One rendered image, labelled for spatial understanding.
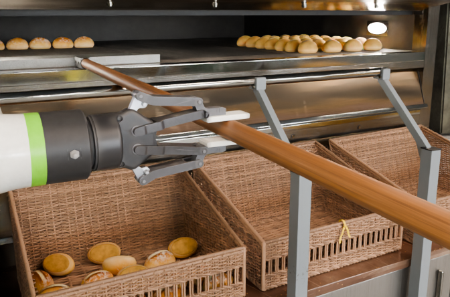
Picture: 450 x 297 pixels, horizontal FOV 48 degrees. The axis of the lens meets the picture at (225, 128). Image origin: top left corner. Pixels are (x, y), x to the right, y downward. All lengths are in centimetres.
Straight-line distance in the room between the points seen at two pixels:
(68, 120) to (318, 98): 151
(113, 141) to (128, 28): 270
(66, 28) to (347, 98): 181
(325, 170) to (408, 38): 198
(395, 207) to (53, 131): 39
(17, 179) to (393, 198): 42
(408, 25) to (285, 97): 79
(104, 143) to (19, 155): 10
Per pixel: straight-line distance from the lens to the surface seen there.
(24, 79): 160
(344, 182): 53
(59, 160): 64
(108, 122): 66
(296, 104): 198
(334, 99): 210
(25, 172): 64
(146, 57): 177
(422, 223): 46
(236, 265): 141
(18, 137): 63
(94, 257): 163
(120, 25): 332
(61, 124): 64
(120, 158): 67
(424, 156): 163
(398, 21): 255
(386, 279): 174
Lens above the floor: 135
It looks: 13 degrees down
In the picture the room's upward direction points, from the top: straight up
